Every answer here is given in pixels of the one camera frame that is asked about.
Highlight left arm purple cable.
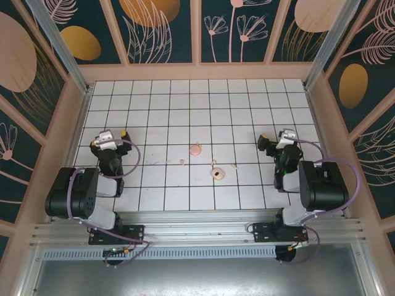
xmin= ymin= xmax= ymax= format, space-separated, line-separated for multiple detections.
xmin=66 ymin=138 xmax=152 ymax=268

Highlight grey metal sheet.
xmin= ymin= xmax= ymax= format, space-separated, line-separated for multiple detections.
xmin=17 ymin=242 xmax=382 ymax=296

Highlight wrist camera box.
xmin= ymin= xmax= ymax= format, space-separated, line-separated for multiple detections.
xmin=94 ymin=130 xmax=117 ymax=151
xmin=276 ymin=129 xmax=297 ymax=149

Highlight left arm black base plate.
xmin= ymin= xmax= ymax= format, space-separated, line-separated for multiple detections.
xmin=88 ymin=224 xmax=146 ymax=246

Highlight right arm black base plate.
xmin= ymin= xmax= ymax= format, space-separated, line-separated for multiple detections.
xmin=251 ymin=222 xmax=309 ymax=244

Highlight slotted grey cable duct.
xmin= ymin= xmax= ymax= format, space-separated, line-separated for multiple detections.
xmin=41 ymin=245 xmax=278 ymax=260

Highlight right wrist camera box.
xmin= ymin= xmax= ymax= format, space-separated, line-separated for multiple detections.
xmin=276 ymin=129 xmax=297 ymax=149

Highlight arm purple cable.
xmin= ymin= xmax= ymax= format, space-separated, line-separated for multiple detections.
xmin=282 ymin=138 xmax=362 ymax=266
xmin=66 ymin=138 xmax=152 ymax=268

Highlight aluminium mounting rail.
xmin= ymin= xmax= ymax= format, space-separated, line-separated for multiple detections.
xmin=29 ymin=210 xmax=368 ymax=247

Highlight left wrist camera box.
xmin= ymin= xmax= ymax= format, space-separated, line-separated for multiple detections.
xmin=94 ymin=130 xmax=117 ymax=151

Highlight orange connector with wires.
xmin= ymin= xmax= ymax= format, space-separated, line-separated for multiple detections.
xmin=288 ymin=236 xmax=309 ymax=250
xmin=103 ymin=240 xmax=136 ymax=258

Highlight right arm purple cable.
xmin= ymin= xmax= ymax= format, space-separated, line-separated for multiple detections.
xmin=282 ymin=138 xmax=362 ymax=266

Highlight aluminium corner post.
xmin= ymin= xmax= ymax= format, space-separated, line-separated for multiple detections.
xmin=303 ymin=0 xmax=364 ymax=91
xmin=24 ymin=0 xmax=93 ymax=95

